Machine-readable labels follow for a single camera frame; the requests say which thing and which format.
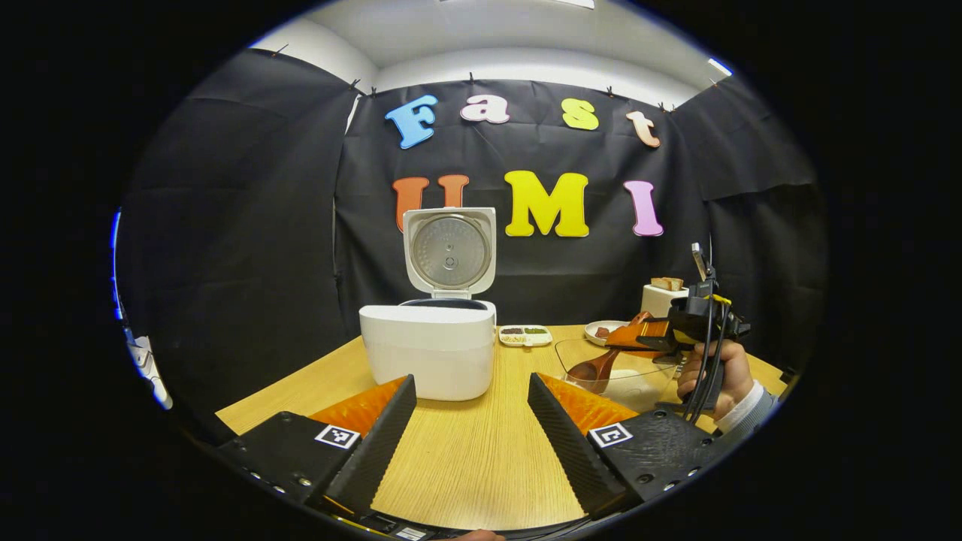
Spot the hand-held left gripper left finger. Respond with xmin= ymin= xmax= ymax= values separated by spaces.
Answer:
xmin=216 ymin=374 xmax=418 ymax=519

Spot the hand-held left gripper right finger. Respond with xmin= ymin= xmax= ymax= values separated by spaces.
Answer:
xmin=528 ymin=372 xmax=741 ymax=521

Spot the clear container of white rice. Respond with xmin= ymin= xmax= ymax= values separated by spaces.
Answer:
xmin=554 ymin=337 xmax=688 ymax=414

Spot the brown wooden spoon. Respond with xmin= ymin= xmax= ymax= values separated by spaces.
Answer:
xmin=565 ymin=310 xmax=655 ymax=395

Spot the white rice cooker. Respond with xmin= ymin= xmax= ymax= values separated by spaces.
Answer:
xmin=358 ymin=207 xmax=498 ymax=402

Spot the white round plate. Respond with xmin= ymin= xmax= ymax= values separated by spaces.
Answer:
xmin=584 ymin=320 xmax=632 ymax=346

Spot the white toaster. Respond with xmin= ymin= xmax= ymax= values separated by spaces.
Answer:
xmin=641 ymin=282 xmax=690 ymax=320

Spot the white divided condiment dish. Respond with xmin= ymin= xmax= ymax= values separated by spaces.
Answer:
xmin=498 ymin=325 xmax=554 ymax=348

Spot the white device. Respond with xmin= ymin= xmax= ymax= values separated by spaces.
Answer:
xmin=124 ymin=334 xmax=174 ymax=410

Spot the black backdrop cloth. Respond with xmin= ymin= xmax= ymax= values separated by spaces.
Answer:
xmin=116 ymin=49 xmax=827 ymax=444

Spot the lit computer screen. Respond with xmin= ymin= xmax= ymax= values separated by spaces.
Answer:
xmin=110 ymin=210 xmax=126 ymax=320

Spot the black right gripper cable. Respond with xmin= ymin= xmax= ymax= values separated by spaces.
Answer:
xmin=680 ymin=297 xmax=734 ymax=422

